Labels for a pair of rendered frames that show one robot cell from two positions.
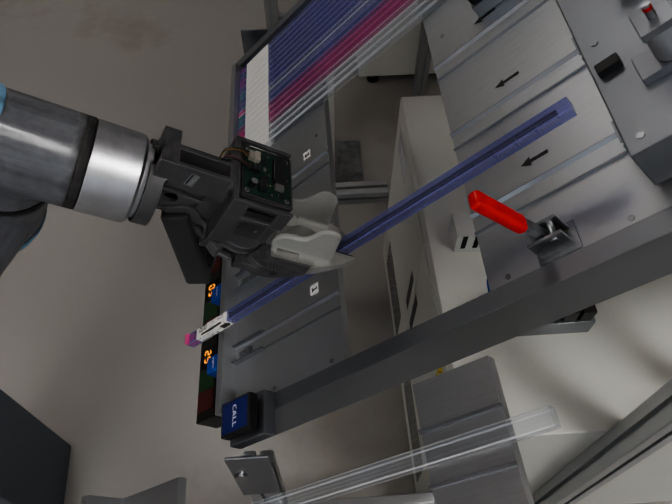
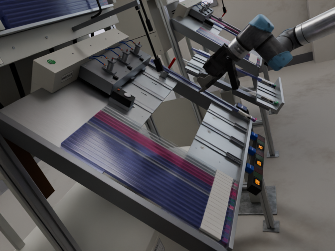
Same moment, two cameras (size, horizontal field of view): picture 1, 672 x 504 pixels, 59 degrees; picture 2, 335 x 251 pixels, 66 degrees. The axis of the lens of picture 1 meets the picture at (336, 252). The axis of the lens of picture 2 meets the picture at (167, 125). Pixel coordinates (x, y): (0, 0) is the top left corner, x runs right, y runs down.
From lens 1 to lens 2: 1.38 m
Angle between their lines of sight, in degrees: 96
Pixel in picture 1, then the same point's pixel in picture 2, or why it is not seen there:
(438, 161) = not seen: hidden behind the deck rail
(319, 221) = (203, 85)
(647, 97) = (143, 55)
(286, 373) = (228, 114)
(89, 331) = not seen: outside the picture
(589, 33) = (137, 63)
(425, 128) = (140, 242)
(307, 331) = (219, 114)
